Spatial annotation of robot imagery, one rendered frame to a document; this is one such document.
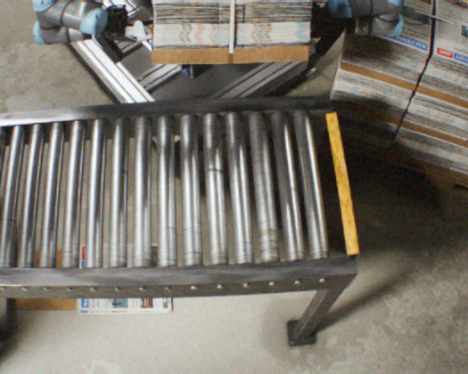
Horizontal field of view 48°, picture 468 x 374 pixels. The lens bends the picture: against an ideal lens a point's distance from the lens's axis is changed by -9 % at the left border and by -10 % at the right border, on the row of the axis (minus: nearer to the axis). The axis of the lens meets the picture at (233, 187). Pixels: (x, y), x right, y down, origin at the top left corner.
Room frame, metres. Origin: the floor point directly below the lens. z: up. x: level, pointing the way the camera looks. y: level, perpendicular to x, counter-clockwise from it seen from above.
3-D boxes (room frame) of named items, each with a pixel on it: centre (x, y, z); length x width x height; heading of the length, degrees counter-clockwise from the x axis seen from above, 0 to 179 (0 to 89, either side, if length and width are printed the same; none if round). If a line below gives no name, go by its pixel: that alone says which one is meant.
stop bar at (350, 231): (0.73, -0.29, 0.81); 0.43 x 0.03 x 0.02; 7
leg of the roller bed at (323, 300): (0.49, -0.30, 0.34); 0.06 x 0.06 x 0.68; 7
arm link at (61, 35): (1.04, 0.54, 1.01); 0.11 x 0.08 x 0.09; 97
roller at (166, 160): (0.68, 0.18, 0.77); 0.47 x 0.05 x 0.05; 7
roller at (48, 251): (0.64, 0.50, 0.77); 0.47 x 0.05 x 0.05; 7
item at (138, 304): (0.66, 0.40, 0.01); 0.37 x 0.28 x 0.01; 97
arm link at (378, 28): (1.16, -0.40, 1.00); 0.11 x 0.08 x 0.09; 98
